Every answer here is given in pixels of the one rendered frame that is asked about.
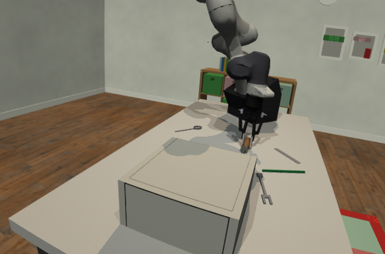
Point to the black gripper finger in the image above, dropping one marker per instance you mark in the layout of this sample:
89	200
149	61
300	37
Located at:
254	132
243	130

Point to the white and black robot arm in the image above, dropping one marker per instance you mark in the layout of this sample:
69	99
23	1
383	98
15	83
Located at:
234	32

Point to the grey wrench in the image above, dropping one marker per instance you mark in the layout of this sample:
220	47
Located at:
260	176

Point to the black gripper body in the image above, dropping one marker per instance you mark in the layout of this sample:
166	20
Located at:
253	103

